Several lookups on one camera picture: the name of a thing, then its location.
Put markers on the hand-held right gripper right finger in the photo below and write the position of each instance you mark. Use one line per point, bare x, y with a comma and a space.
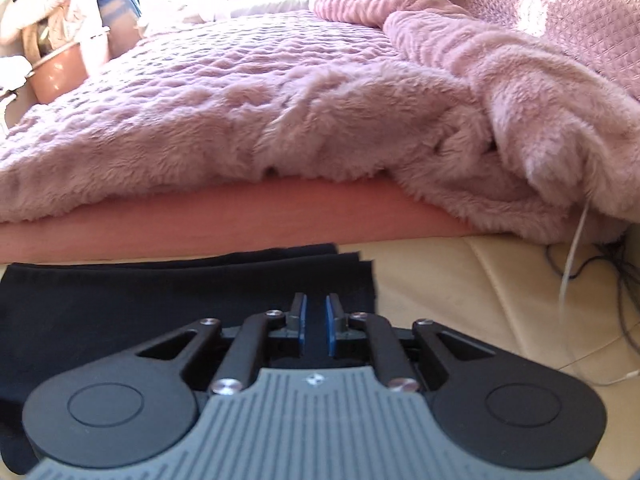
330, 331

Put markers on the pink quilted headboard cover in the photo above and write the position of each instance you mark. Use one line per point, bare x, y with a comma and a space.
565, 15

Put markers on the pink fluffy blanket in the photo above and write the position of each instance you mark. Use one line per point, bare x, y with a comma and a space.
300, 110

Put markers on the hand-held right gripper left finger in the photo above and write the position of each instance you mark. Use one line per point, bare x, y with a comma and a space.
300, 325

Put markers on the black pants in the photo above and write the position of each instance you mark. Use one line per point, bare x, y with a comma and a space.
125, 305

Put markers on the white cloth pile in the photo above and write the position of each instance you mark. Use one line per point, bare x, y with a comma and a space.
45, 0

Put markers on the salmon pink bed sheet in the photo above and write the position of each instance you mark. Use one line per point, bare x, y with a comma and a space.
200, 215

